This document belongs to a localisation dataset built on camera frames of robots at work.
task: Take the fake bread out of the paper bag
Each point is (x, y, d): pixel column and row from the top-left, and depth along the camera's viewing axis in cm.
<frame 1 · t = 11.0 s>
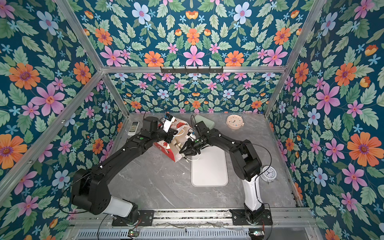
left hand: (178, 127, 81), fingers closed
right hand: (181, 152, 84), fingers open
white red paper bag: (173, 148, 88), point 12 cm above the table
white plastic tray: (209, 168, 93), on the table
beige round alarm clock: (235, 122, 113), point 3 cm above the table
white round alarm clock: (270, 178, 86), point 3 cm above the table

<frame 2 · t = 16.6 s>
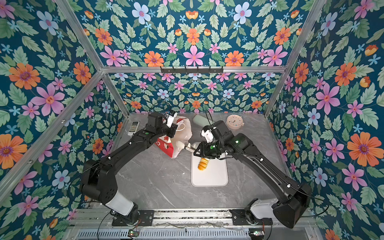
left hand: (177, 121, 84), fingers closed
right hand: (195, 152, 68), fingers open
long twisted fake bread: (203, 164, 92), point 3 cm above the table
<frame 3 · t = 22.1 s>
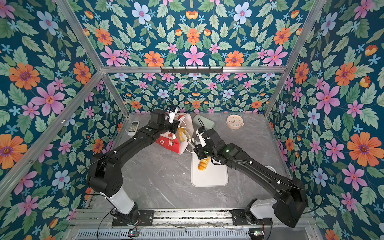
left hand: (180, 117, 86), fingers closed
right hand: (195, 148, 76), fingers open
round fake bagel bread: (183, 136, 86), point 19 cm above the table
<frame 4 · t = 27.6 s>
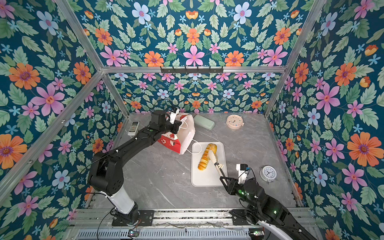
left hand: (182, 118, 86), fingers closed
right hand: (219, 180, 71), fingers closed
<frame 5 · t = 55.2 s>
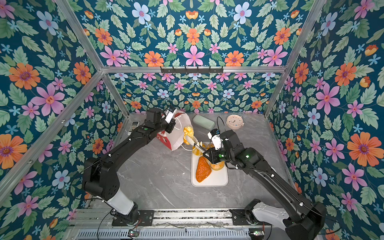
left hand: (175, 115, 85), fingers closed
right hand: (205, 152, 71), fingers closed
golden fake croissant roll: (187, 131, 81), point 24 cm above the table
brown triangular fake pastry: (203, 169, 86), point 7 cm above the table
